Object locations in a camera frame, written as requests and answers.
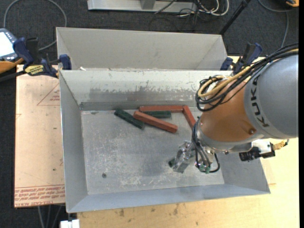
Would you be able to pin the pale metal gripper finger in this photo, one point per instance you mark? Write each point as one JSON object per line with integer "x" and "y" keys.
{"x": 177, "y": 160}
{"x": 184, "y": 163}

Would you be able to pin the red-brown flat block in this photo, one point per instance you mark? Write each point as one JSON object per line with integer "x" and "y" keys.
{"x": 155, "y": 122}
{"x": 189, "y": 116}
{"x": 161, "y": 108}

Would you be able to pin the dark green flat block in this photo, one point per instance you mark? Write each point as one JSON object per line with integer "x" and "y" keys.
{"x": 160, "y": 114}
{"x": 129, "y": 118}

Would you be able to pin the grey metal bin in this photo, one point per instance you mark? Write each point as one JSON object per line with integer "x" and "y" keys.
{"x": 123, "y": 155}

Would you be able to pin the brown cardboard board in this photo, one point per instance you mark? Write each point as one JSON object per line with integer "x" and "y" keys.
{"x": 38, "y": 136}

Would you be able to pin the black cylinder on white bracket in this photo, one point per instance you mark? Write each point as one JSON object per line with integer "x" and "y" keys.
{"x": 257, "y": 152}

